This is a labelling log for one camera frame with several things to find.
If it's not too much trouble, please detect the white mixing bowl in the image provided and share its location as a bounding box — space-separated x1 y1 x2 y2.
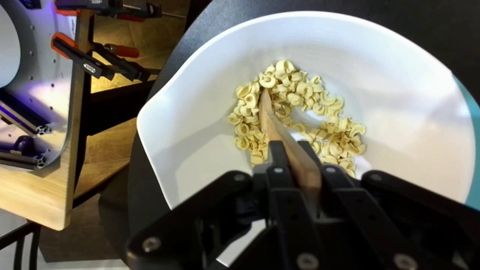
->
134 10 480 211

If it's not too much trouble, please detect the wooden stirring spoon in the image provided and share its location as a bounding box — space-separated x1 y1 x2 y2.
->
256 86 323 194

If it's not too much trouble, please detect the black aluminum rail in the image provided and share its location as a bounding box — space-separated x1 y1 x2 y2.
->
0 133 49 169
0 101 52 136

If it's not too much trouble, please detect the black round table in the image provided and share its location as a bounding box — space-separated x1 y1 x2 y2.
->
95 0 480 263

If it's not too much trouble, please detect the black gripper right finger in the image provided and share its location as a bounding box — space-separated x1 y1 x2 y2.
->
298 140 480 270

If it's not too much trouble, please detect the black orange bar clamp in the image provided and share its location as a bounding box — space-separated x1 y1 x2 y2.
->
49 31 151 83
53 0 164 22

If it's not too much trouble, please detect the wooden cart top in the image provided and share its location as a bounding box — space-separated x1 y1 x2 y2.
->
0 8 97 232

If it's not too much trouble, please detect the grey aluminum mount plate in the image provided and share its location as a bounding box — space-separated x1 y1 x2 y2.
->
0 0 77 172

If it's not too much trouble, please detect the pile of pasta pieces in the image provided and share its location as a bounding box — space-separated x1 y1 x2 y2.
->
226 58 368 179

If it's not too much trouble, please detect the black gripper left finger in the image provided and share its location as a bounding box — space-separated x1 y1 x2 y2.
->
124 140 322 270

